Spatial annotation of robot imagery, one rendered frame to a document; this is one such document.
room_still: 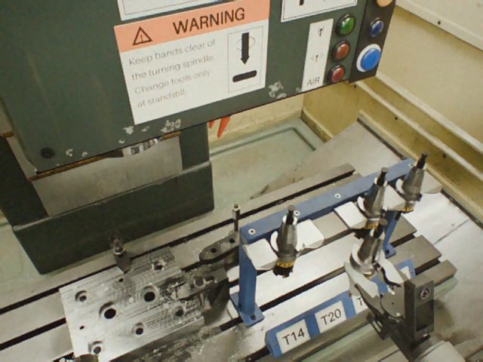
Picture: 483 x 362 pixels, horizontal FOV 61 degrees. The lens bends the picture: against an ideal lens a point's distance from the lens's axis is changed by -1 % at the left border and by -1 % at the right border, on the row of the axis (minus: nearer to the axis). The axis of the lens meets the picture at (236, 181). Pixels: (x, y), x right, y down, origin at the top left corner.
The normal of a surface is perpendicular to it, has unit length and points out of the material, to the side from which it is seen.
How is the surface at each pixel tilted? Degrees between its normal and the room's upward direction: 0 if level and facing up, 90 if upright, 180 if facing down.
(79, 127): 90
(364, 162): 24
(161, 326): 0
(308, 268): 0
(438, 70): 90
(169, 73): 90
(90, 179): 90
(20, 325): 0
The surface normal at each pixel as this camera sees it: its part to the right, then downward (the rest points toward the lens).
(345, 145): -0.37, -0.50
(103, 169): 0.46, 0.66
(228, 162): 0.00, -0.70
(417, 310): 0.36, 0.25
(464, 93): -0.89, 0.33
